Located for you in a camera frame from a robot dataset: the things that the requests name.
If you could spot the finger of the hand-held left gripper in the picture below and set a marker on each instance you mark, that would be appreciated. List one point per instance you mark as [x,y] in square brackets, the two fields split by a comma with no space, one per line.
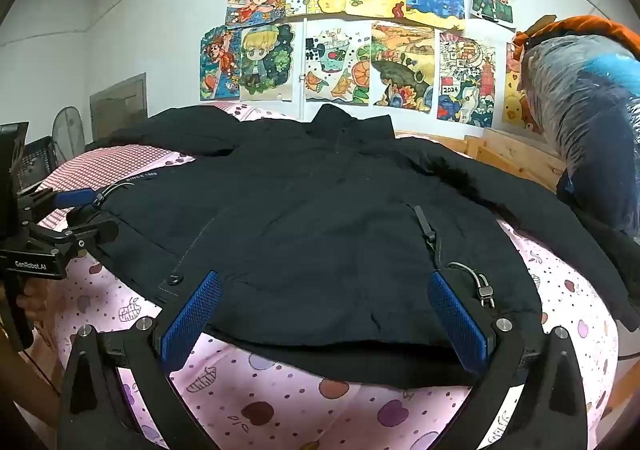
[87,232]
[75,196]

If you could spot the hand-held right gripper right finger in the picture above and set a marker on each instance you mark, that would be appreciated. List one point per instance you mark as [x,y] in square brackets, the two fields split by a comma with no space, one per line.
[457,325]

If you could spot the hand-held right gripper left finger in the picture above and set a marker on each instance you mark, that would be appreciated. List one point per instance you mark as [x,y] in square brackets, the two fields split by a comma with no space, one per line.
[192,320]

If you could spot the black padded jacket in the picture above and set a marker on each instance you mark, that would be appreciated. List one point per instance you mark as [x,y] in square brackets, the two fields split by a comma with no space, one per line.
[320,210]

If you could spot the person's left hand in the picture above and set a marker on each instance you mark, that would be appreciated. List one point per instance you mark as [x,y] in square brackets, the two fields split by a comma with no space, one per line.
[32,302]

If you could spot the black plastic crate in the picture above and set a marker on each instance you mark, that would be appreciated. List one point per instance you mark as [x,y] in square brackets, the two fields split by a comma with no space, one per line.
[35,160]

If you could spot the red white checked cloth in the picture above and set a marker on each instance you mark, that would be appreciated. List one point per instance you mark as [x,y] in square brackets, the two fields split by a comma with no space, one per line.
[100,165]

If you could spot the standing fan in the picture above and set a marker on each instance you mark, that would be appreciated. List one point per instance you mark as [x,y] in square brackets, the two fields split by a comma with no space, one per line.
[69,132]

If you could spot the grey-brown door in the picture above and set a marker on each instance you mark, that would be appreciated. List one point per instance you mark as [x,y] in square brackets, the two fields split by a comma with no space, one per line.
[120,105]

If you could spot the pink fruit-print bed sheet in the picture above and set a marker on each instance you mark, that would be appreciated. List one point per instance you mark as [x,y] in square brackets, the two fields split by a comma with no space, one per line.
[280,405]

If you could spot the swimming orange-haired figure drawing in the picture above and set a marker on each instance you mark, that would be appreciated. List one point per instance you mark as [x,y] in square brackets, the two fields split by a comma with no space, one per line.
[220,62]

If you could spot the yellow cartoon animal drawing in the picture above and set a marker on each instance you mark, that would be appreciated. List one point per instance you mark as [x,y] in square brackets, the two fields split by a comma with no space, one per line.
[514,100]

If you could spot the blond figure drawing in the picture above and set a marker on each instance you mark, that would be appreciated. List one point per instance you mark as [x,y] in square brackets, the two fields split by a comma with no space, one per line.
[265,60]

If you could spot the pagoda drawing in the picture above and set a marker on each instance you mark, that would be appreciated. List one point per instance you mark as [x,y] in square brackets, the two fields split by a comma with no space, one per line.
[465,77]

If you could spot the orange landscape drawing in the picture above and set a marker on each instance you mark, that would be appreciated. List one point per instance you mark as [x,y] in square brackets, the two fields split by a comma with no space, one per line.
[402,65]

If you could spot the orange-haired girl drawing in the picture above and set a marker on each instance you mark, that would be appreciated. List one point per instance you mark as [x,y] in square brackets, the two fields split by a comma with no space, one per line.
[257,0]

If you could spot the teapot and oranges drawing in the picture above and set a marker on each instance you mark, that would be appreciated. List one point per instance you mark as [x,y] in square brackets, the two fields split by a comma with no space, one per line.
[337,62]

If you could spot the orange cloth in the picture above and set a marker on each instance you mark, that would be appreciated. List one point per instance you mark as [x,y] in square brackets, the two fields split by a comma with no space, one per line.
[595,25]

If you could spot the wooden bed frame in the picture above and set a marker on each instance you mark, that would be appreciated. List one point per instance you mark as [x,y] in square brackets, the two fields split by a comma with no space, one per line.
[515,160]

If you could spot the white wall conduit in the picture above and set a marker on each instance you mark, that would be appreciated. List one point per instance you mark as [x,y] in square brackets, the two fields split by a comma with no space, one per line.
[302,80]

